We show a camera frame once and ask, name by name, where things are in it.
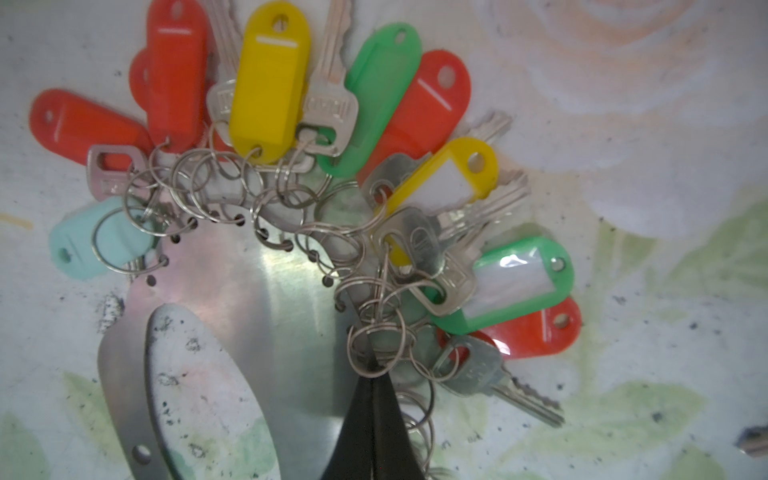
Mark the yellow windowed key tag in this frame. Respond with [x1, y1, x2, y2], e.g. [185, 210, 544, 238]
[377, 137, 500, 268]

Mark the green windowed key tag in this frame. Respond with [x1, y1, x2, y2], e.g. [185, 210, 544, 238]
[431, 236, 575, 335]

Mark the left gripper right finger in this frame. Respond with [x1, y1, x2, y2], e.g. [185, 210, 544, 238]
[371, 374, 425, 480]

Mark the red key tag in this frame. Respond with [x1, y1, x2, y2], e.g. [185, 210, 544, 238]
[146, 0, 208, 153]

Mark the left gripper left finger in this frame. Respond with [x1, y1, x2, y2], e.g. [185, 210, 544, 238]
[321, 377, 373, 480]

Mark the silver key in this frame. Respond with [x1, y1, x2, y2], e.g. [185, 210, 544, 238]
[431, 335, 565, 428]

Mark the mint key tag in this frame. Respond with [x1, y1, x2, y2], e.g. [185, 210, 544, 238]
[48, 196, 154, 280]

